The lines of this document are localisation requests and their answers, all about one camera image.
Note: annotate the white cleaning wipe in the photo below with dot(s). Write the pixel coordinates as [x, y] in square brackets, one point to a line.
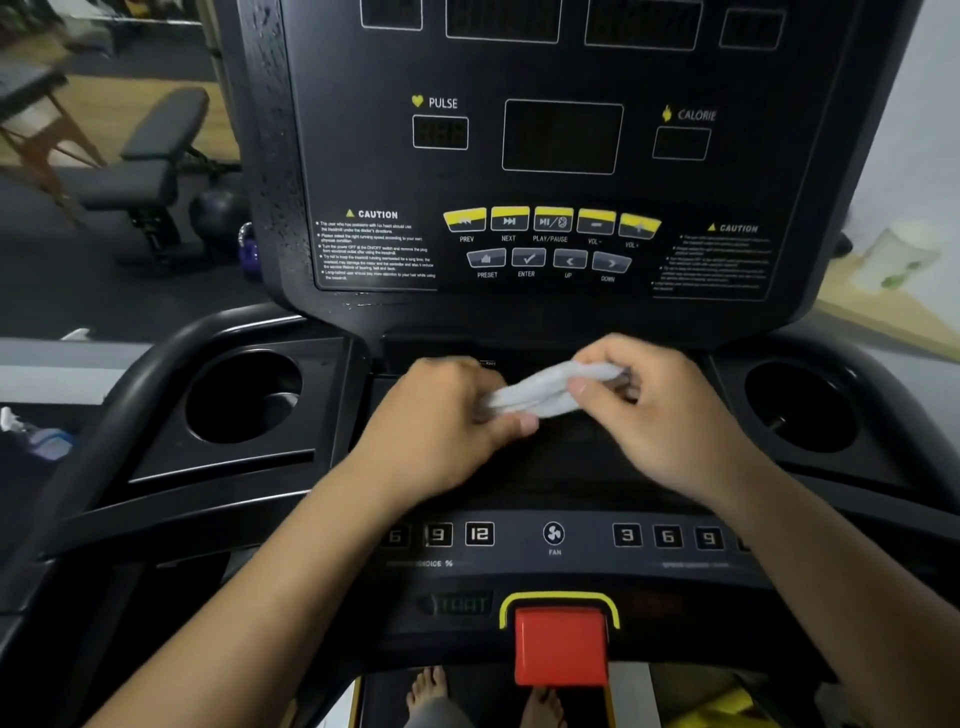
[544, 390]

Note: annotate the red emergency stop button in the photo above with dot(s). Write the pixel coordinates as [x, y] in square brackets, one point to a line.
[561, 646]

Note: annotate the person's right foot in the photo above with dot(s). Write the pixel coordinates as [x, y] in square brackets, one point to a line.
[541, 709]

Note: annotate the person's right thumb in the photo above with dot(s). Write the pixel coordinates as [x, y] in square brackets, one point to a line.
[589, 397]

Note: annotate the person's left thumb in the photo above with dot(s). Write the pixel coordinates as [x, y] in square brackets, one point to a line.
[510, 427]

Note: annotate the black weight bench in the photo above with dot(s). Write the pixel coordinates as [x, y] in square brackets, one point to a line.
[146, 165]

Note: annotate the black medicine ball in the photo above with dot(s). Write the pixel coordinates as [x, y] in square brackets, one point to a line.
[217, 214]

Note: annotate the yellow cloth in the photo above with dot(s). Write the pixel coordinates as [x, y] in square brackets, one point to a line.
[712, 709]

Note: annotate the black treadmill console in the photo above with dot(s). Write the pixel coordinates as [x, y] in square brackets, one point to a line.
[525, 300]

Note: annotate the person's left foot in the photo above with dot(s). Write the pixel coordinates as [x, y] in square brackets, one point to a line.
[429, 690]

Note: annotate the purple kettlebell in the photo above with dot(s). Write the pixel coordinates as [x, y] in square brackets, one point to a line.
[247, 244]

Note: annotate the person's right forearm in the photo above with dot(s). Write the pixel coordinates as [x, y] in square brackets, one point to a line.
[840, 592]

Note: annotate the wooden folding table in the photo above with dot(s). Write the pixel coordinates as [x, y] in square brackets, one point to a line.
[37, 127]

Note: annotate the person's right hand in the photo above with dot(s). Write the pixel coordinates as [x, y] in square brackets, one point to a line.
[667, 420]

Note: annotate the person's left forearm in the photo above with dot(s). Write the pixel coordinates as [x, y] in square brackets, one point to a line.
[255, 607]

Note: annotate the person's left hand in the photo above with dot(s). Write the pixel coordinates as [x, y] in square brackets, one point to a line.
[431, 427]

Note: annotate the white spray bottle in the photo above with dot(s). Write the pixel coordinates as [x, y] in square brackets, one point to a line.
[34, 439]

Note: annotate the person's foot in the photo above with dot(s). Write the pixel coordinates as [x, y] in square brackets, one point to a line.
[429, 690]
[541, 709]

